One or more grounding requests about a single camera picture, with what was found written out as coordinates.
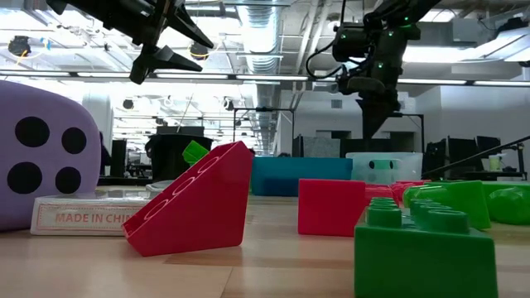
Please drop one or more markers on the green plastic basket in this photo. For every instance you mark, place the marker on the green plastic basket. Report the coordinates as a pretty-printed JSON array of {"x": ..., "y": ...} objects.
[{"x": 194, "y": 151}]

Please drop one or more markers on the black tall cabinet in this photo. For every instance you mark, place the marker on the black tall cabinet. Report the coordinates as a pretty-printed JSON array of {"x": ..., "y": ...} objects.
[{"x": 119, "y": 159}]

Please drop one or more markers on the dark green toy brick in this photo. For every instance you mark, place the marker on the dark green toy brick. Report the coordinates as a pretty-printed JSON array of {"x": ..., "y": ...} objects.
[{"x": 414, "y": 265}]

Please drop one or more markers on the red white playing card box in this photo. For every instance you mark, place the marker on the red white playing card box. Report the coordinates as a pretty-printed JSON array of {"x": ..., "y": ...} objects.
[{"x": 83, "y": 205}]

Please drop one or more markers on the cyan foam die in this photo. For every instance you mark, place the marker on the cyan foam die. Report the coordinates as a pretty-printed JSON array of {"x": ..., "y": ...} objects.
[{"x": 383, "y": 167}]

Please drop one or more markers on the red sloped toy brick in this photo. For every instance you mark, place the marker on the red sloped toy brick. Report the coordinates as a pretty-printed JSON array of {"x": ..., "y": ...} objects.
[{"x": 207, "y": 215}]

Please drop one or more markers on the black background desk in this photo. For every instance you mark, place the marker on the black background desk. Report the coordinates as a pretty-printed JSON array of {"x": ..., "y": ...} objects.
[{"x": 476, "y": 176}]

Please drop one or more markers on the white pillar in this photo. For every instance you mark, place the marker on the white pillar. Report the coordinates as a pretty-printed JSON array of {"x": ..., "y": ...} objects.
[{"x": 105, "y": 124}]

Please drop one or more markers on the blue plastic bin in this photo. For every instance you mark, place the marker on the blue plastic bin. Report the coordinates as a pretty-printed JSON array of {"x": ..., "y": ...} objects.
[{"x": 302, "y": 174}]

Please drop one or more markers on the purple foam die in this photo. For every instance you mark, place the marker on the purple foam die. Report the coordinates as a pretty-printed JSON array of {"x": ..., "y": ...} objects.
[{"x": 49, "y": 159}]

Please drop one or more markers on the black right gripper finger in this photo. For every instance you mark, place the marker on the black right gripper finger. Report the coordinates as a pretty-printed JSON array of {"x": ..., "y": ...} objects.
[{"x": 379, "y": 116}]

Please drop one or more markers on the large red toy brick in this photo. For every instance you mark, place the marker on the large red toy brick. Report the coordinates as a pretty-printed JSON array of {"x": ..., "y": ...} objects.
[{"x": 331, "y": 207}]

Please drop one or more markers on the dark background monitor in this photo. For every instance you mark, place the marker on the dark background monitor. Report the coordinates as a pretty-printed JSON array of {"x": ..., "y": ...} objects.
[{"x": 180, "y": 131}]

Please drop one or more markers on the small green toy brick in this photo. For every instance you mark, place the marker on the small green toy brick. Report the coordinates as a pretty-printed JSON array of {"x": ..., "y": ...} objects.
[
  {"x": 472, "y": 205},
  {"x": 509, "y": 205}
]

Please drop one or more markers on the black gantry frame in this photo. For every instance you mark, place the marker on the black gantry frame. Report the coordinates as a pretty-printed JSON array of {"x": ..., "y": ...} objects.
[
  {"x": 265, "y": 109},
  {"x": 414, "y": 115}
]

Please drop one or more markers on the thin black slanted bar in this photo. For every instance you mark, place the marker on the thin black slanted bar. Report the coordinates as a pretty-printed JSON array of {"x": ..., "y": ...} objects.
[{"x": 480, "y": 154}]

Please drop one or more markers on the grey acoustic panel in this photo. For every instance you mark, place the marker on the grey acoustic panel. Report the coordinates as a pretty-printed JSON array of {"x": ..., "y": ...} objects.
[{"x": 321, "y": 147}]

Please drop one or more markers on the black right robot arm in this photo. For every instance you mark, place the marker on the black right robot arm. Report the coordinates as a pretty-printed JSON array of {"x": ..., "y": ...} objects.
[{"x": 389, "y": 45}]

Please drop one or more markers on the long ceiling light rail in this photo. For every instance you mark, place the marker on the long ceiling light rail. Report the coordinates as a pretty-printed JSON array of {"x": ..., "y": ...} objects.
[{"x": 269, "y": 78}]

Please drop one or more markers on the black ceiling-hung device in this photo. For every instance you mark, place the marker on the black ceiling-hung device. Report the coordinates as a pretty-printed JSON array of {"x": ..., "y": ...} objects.
[
  {"x": 199, "y": 53},
  {"x": 19, "y": 44}
]

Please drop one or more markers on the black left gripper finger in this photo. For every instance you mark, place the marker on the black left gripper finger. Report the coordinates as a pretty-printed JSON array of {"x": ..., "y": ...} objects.
[
  {"x": 188, "y": 27},
  {"x": 165, "y": 58}
]

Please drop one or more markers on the silver ribbed ceiling duct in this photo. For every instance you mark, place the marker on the silver ribbed ceiling duct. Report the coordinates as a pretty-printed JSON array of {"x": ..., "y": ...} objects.
[{"x": 261, "y": 37}]

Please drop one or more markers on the pale green cup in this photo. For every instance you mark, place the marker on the pale green cup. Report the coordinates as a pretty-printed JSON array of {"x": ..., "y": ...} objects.
[{"x": 495, "y": 163}]

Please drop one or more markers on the clear plastic bin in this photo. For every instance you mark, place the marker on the clear plastic bin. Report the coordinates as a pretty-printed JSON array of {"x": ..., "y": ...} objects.
[{"x": 410, "y": 165}]

